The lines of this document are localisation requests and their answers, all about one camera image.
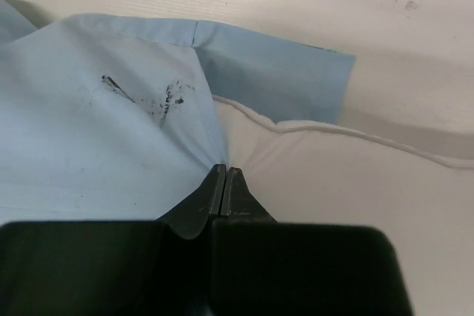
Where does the white pillow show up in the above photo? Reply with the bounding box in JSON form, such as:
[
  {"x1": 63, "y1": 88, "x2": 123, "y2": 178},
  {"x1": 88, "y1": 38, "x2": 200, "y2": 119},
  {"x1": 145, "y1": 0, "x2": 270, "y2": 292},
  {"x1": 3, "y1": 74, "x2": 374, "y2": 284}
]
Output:
[{"x1": 213, "y1": 94, "x2": 474, "y2": 235}]

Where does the light blue pillowcase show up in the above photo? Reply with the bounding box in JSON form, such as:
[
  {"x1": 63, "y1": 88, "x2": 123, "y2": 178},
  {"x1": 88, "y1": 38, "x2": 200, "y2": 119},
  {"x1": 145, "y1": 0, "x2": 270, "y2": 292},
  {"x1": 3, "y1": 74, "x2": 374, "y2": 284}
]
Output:
[{"x1": 1, "y1": 2, "x2": 355, "y2": 223}]

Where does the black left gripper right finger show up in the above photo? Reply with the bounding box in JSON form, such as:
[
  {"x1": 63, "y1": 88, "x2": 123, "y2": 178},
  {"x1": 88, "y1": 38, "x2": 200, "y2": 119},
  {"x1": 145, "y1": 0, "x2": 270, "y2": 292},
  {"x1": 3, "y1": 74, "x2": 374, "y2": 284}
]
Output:
[{"x1": 221, "y1": 167, "x2": 276, "y2": 223}]

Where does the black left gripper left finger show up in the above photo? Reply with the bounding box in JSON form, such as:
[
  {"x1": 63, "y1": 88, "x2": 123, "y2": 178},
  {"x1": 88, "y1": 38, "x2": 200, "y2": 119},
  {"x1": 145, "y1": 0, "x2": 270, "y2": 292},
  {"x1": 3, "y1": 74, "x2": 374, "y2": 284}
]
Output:
[{"x1": 158, "y1": 164, "x2": 226, "y2": 239}]

